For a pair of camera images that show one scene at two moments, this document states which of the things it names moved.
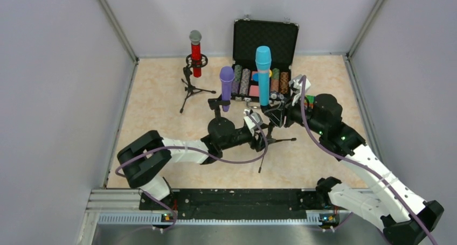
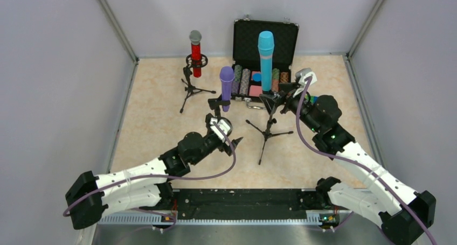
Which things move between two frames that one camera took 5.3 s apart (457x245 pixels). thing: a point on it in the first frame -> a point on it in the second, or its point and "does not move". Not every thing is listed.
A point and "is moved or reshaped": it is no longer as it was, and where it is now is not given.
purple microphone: [227, 76] does not move
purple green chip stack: [236, 82] does not move
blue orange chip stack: [244, 83] does not move
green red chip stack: [275, 80] does not move
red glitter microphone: [195, 36] does not move
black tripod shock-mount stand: [187, 71] does not move
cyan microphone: [263, 59] is moved or reshaped
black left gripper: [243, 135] -> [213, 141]
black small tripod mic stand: [274, 114] -> [270, 100]
